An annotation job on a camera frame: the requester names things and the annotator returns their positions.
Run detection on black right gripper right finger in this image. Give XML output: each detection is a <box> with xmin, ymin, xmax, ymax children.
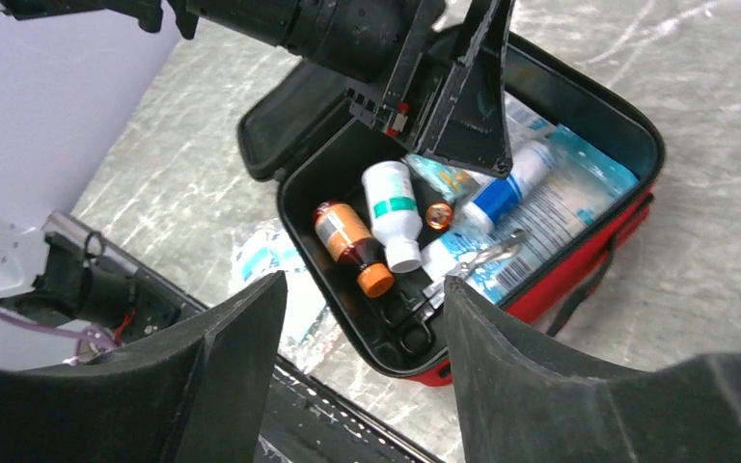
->
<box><xmin>445</xmin><ymin>278</ymin><xmax>741</xmax><ymax>462</ymax></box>

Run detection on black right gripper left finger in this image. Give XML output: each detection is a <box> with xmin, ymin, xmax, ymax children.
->
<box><xmin>0</xmin><ymin>272</ymin><xmax>288</xmax><ymax>462</ymax></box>

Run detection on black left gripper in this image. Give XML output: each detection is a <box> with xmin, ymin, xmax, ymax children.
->
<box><xmin>185</xmin><ymin>1</ymin><xmax>514</xmax><ymax>178</ymax></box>

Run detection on white bandage roll blue label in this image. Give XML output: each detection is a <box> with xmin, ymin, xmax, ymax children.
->
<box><xmin>461</xmin><ymin>140</ymin><xmax>559</xmax><ymax>233</ymax></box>

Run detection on small orange cap piece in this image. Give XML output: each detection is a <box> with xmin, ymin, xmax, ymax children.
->
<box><xmin>425</xmin><ymin>202</ymin><xmax>454</xmax><ymax>232</ymax></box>

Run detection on white bottle green label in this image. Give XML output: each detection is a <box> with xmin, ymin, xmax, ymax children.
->
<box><xmin>361</xmin><ymin>160</ymin><xmax>423</xmax><ymax>274</ymax></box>

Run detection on adhesive bandages clear bag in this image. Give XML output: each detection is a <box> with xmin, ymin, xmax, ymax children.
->
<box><xmin>278</xmin><ymin>271</ymin><xmax>343</xmax><ymax>373</ymax></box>

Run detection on blue cotton swab packet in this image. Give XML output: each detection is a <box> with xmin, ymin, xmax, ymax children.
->
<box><xmin>422</xmin><ymin>124</ymin><xmax>638</xmax><ymax>305</ymax></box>

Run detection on black handled scissors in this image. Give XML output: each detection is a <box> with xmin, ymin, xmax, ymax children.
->
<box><xmin>379</xmin><ymin>230</ymin><xmax>529</xmax><ymax>359</ymax></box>

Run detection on red medicine kit case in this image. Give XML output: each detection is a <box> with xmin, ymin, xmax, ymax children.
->
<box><xmin>237</xmin><ymin>36</ymin><xmax>666</xmax><ymax>387</ymax></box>

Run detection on brown bottle orange cap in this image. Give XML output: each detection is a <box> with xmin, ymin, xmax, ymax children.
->
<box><xmin>313</xmin><ymin>201</ymin><xmax>395</xmax><ymax>299</ymax></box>

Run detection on teal header small items bag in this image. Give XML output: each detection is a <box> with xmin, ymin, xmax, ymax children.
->
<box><xmin>403</xmin><ymin>153</ymin><xmax>480</xmax><ymax>204</ymax></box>

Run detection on white gauze dressing packet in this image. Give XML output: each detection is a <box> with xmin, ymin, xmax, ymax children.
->
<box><xmin>504</xmin><ymin>93</ymin><xmax>556</xmax><ymax>150</ymax></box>

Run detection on alcohol wipes clear bag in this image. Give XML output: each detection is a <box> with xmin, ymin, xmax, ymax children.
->
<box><xmin>230</xmin><ymin>219</ymin><xmax>306</xmax><ymax>289</ymax></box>

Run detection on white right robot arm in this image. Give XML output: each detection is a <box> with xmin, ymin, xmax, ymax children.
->
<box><xmin>0</xmin><ymin>216</ymin><xmax>741</xmax><ymax>462</ymax></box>

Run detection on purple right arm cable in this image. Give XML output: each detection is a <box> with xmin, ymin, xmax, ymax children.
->
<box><xmin>0</xmin><ymin>284</ymin><xmax>120</xmax><ymax>368</ymax></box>

